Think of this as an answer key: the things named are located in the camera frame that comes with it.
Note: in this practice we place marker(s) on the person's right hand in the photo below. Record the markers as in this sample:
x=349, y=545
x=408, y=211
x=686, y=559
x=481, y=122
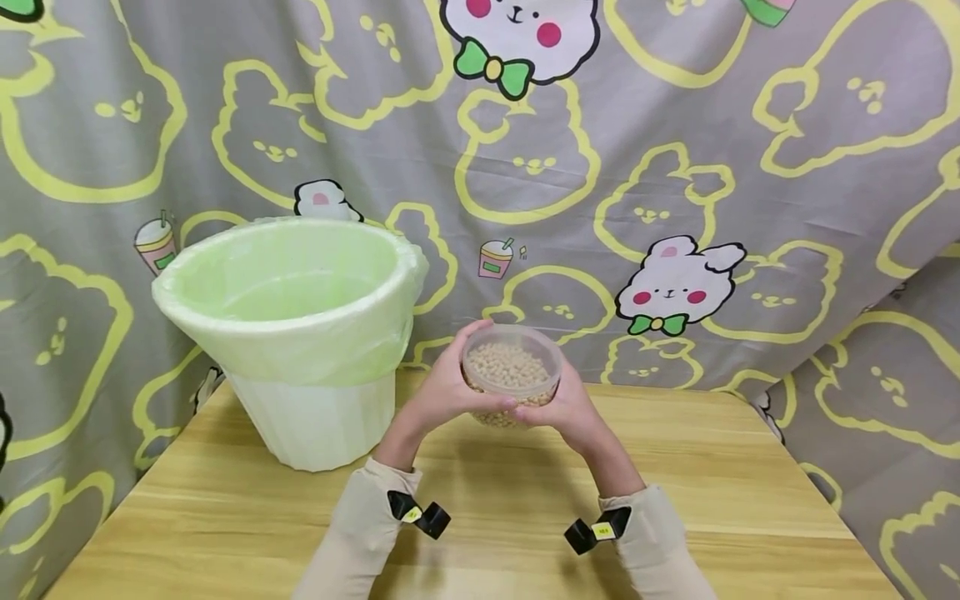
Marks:
x=574, y=408

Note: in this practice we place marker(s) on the person's left hand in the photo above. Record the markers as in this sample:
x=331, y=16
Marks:
x=442, y=392

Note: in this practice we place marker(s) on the person's right thumb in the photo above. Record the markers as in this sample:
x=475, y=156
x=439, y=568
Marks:
x=536, y=413

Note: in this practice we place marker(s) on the person's left index finger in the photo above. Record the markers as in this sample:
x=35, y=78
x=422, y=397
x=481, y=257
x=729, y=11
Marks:
x=474, y=333

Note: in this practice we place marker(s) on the person's left thumb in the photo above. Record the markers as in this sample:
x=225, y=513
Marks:
x=491, y=400

